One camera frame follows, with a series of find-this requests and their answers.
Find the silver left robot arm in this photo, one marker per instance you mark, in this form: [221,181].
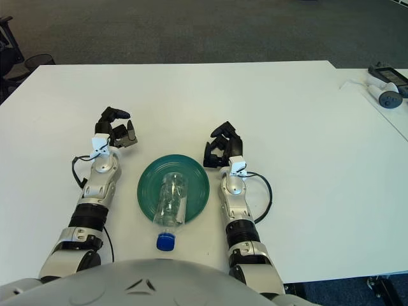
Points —
[95,191]

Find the black table leg with caster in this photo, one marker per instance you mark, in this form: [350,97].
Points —
[382,287]

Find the silver robot torso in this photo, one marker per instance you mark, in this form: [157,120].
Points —
[143,287]

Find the black office chair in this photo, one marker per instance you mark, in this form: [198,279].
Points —
[9,55]

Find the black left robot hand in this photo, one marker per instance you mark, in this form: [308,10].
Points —
[103,126]

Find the green round plate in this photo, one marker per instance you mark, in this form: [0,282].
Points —
[197,185]

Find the white grey VR controller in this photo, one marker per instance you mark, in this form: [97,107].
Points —
[389,100]

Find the clear bottle blue cap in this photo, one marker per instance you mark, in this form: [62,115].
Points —
[170,204]

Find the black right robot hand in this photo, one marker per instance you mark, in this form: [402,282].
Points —
[236,145]

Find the grey handheld screen device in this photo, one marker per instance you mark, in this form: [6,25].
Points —
[387,75]

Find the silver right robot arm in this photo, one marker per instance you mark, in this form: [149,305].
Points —
[236,210]

